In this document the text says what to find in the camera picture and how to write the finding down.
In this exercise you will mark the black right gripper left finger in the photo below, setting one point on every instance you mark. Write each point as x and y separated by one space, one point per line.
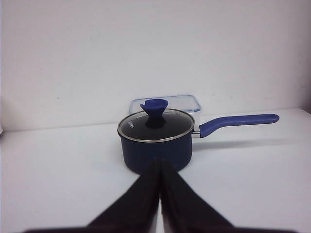
134 212

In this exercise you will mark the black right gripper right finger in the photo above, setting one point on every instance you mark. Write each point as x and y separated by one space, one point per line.
184 211

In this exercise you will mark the blue saucepan with handle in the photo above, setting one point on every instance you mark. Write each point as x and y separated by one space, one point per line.
178 152

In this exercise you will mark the clear plastic food container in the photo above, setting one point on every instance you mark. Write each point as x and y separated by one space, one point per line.
186 103

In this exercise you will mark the glass lid with blue knob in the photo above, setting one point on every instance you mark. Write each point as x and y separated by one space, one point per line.
156 123

